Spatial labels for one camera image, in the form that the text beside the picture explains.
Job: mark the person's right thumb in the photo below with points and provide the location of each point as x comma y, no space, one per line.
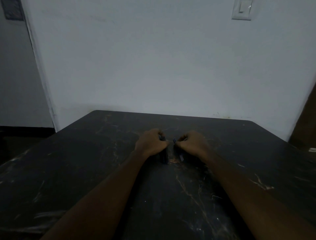
179,145

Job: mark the person's left hand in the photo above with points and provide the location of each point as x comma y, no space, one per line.
148,144

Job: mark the person's left thumb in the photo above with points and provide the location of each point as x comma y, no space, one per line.
161,142

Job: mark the person's left forearm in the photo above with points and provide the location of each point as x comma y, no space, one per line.
98,195

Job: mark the white wall light switch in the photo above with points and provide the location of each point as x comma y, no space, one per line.
242,9

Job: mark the dark blue card stack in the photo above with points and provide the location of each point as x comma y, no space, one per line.
180,154
164,154

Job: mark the person's right forearm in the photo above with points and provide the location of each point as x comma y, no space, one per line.
256,197

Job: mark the person's right hand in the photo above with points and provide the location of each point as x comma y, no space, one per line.
193,144

